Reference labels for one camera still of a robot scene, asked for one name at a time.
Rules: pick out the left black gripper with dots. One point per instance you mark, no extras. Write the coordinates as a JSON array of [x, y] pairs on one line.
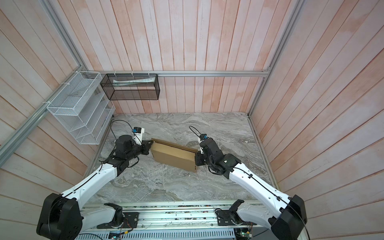
[[146, 146]]

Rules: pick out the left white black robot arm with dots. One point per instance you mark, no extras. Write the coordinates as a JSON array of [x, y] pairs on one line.
[[63, 217]]

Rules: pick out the white paper in basket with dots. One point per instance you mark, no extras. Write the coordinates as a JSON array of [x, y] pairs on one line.
[[146, 82]]

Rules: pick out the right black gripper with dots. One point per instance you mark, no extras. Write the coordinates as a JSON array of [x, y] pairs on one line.
[[198, 161]]

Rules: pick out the white wire mesh shelf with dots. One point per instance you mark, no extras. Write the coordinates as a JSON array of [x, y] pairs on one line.
[[83, 111]]

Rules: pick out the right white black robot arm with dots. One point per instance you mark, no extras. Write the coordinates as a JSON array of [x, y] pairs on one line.
[[285, 216]]

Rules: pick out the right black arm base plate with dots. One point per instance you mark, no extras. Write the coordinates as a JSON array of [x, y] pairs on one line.
[[228, 218]]

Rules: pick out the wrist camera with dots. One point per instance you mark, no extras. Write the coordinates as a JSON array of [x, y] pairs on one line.
[[201, 139], [138, 133]]

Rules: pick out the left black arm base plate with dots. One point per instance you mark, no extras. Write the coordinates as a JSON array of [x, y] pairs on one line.
[[130, 221]]

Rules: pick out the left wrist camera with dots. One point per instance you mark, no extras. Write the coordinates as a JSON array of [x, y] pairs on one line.
[[138, 133]]

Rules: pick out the brown cardboard box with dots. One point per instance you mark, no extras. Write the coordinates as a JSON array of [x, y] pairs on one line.
[[174, 155]]

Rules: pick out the black wire mesh basket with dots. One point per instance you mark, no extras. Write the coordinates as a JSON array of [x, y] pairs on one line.
[[128, 94]]

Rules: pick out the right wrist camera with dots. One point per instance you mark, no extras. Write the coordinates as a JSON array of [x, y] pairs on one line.
[[201, 139]]

